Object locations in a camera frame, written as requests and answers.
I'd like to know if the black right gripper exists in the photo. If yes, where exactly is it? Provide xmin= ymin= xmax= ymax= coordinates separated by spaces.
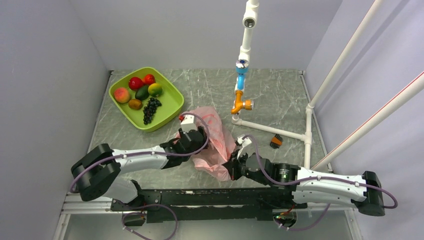
xmin=219 ymin=148 xmax=270 ymax=185

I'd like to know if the pink plastic bag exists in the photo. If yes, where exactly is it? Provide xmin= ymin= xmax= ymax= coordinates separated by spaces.
xmin=190 ymin=106 xmax=236 ymax=181

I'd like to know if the brown fake kiwi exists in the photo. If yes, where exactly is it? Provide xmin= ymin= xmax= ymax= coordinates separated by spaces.
xmin=128 ymin=99 xmax=143 ymax=110

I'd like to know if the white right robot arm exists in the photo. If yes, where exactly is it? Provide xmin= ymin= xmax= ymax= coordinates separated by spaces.
xmin=223 ymin=153 xmax=385 ymax=217

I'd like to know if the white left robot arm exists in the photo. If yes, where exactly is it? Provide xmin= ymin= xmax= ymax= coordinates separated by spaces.
xmin=70 ymin=126 xmax=209 ymax=210

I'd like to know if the dark fake grape bunch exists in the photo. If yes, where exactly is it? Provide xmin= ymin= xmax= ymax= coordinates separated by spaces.
xmin=142 ymin=97 xmax=162 ymax=125

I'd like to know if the yellow green fake mango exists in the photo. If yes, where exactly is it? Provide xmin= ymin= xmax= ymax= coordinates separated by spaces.
xmin=147 ymin=83 xmax=164 ymax=98

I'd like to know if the dark green fake avocado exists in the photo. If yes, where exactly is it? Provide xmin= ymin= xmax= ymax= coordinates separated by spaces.
xmin=134 ymin=85 xmax=150 ymax=101

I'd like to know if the red fake tomato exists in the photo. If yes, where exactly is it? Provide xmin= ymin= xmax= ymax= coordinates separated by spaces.
xmin=142 ymin=74 xmax=156 ymax=86

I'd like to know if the red fake apple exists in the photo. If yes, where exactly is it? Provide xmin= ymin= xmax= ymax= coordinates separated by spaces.
xmin=128 ymin=76 xmax=145 ymax=92

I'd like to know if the fake peach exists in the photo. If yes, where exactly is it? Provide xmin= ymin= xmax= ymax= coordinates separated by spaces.
xmin=113 ymin=87 xmax=131 ymax=104

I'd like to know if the green plastic tray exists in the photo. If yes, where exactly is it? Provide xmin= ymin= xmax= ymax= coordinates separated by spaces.
xmin=108 ymin=67 xmax=185 ymax=132

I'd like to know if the blue and orange faucet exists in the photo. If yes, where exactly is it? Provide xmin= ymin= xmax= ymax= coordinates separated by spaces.
xmin=231 ymin=59 xmax=255 ymax=115

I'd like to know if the white pole with red stripe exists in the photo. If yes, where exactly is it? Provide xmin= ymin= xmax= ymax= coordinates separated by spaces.
xmin=311 ymin=72 xmax=424 ymax=170

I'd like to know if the white diagonal pole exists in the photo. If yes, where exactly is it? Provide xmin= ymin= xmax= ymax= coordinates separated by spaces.
xmin=306 ymin=0 xmax=383 ymax=111

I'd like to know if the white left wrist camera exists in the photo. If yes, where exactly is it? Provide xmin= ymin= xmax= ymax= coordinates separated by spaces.
xmin=179 ymin=114 xmax=198 ymax=133

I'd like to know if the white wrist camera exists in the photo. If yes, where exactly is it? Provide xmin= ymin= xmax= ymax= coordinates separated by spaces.
xmin=235 ymin=134 xmax=252 ymax=160
xmin=179 ymin=114 xmax=198 ymax=133

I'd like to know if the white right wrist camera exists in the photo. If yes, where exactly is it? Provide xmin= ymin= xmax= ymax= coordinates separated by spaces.
xmin=235 ymin=134 xmax=252 ymax=160

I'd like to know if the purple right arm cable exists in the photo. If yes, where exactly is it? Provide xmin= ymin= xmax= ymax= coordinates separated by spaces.
xmin=241 ymin=134 xmax=398 ymax=210

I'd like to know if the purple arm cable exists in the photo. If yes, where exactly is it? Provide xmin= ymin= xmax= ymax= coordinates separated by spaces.
xmin=241 ymin=134 xmax=398 ymax=210
xmin=68 ymin=112 xmax=211 ymax=194

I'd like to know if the orange black hose connector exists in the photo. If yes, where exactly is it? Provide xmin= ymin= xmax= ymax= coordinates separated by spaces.
xmin=269 ymin=134 xmax=284 ymax=149

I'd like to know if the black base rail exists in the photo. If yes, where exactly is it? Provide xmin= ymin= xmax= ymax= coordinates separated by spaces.
xmin=110 ymin=187 xmax=306 ymax=223

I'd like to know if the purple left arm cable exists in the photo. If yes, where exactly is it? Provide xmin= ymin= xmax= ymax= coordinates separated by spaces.
xmin=68 ymin=112 xmax=211 ymax=194

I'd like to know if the white PVC pipe frame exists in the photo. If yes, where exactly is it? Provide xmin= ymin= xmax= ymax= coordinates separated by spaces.
xmin=231 ymin=0 xmax=313 ymax=169

